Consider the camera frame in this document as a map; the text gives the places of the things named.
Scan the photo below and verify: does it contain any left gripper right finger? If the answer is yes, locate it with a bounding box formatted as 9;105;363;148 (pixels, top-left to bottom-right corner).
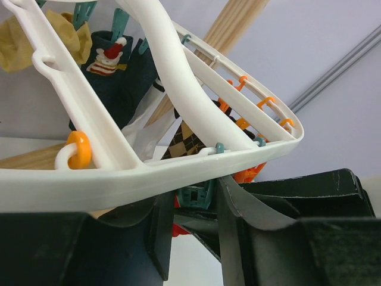
217;176;380;285

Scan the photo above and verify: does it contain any teal clothes peg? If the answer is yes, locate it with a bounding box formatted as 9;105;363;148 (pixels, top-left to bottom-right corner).
176;179;216;210

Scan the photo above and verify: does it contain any dark navy santa sock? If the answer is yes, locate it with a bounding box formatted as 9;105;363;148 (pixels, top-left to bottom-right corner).
81;31;164;129

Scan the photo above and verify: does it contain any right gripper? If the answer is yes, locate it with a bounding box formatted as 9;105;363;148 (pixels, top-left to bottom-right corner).
174;168;375;259

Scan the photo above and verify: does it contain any mustard yellow sock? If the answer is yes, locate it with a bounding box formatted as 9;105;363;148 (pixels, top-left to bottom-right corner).
1;10;93;73

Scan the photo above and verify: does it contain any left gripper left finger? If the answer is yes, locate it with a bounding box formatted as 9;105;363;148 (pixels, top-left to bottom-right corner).
1;192;174;285

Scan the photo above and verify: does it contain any white oval clip hanger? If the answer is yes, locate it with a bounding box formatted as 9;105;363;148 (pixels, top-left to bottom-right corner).
0;0;306;214

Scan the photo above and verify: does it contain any wooden hanger rack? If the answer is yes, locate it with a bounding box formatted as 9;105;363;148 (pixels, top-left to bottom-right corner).
3;1;275;173

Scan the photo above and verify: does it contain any brown argyle sock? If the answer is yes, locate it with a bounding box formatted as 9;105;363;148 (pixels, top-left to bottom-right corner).
162;101;254;160

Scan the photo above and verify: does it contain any red reindeer sock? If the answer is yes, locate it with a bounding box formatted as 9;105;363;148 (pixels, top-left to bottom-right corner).
172;195;189;237

